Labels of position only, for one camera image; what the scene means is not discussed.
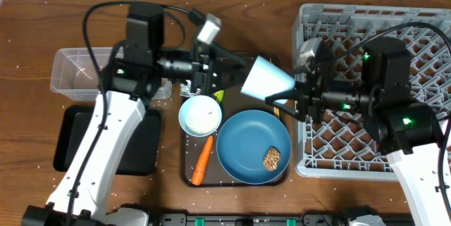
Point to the orange carrot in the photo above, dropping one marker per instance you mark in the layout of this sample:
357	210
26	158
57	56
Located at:
203	159

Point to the brown serving tray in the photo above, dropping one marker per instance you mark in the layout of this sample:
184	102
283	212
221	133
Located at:
234	102

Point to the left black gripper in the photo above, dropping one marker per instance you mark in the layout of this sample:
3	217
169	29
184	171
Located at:
205	70

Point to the brown patterned food piece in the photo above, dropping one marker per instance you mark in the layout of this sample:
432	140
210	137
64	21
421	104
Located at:
272	159

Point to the clear plastic bin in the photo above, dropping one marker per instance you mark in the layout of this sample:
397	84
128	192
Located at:
73	74

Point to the black plastic tray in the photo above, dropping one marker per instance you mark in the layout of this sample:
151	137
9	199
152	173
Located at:
139	156

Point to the blue plate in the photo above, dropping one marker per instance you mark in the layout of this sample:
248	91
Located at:
245	139

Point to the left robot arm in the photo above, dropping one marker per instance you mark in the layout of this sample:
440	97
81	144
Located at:
127	84

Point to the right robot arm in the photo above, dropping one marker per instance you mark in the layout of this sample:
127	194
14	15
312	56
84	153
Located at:
406	130

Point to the light blue rice bowl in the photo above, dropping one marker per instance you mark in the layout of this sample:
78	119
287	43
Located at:
200	116

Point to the light blue cup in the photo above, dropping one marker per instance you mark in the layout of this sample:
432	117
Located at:
266	79

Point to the grey dishwasher rack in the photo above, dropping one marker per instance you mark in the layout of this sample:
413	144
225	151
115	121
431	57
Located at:
341	150

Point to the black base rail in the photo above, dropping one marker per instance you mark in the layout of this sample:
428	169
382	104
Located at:
180	219

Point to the green foil snack wrapper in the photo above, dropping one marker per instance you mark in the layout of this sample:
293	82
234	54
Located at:
185	91

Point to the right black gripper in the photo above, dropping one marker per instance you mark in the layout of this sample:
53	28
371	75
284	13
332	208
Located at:
301	91

